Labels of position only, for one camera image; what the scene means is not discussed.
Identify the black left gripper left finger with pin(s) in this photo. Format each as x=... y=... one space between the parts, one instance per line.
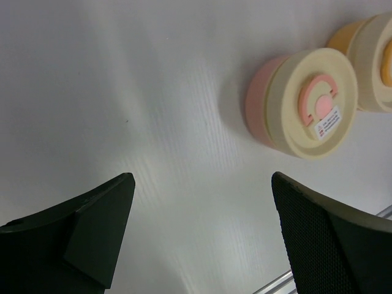
x=72 y=247

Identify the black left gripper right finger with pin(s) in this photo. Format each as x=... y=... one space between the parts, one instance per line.
x=298 y=207

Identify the cream lid with pink handle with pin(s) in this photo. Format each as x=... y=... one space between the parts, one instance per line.
x=311 y=103

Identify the cream lid with orange handle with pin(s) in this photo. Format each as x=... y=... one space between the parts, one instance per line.
x=366 y=54

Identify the pink-based bowl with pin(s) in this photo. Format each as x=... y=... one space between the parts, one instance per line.
x=256 y=98

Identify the orange-based bowl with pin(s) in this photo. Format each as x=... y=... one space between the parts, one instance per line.
x=342 y=38

